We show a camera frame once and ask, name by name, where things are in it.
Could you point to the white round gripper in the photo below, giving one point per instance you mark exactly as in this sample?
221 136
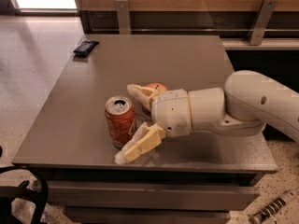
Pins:
170 112

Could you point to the red coke can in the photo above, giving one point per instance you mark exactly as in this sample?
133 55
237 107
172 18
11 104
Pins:
121 120

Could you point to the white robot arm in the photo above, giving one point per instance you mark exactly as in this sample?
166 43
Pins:
247 102

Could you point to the dark blue rxbar wrapper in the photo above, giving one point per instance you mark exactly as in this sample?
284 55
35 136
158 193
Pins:
85 48

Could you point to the red apple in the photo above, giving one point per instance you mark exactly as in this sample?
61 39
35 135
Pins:
156 87

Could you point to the grey table drawer front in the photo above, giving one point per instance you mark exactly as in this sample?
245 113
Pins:
150 196

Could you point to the striped cylindrical tool on floor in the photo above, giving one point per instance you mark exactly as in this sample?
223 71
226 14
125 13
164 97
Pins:
270 210

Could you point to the black chair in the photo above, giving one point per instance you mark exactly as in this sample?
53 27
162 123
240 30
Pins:
8 194

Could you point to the left metal bracket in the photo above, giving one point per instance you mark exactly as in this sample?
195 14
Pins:
123 15

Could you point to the metal bracket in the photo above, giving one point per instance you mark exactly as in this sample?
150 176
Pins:
123 15
262 19

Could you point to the right metal bracket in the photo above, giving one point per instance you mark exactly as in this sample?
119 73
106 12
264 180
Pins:
262 19

